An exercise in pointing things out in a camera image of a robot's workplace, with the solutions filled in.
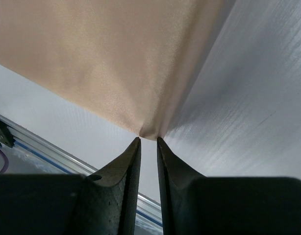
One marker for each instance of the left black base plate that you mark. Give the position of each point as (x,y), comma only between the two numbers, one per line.
(6,137)

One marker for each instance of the orange cloth napkin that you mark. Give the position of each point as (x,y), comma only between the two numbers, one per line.
(128,61)

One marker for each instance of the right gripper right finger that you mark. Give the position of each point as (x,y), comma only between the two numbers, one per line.
(193,204)

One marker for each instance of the front aluminium rail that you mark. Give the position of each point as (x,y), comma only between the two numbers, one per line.
(148,210)

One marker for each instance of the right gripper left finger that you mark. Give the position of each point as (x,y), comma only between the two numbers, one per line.
(103,203)

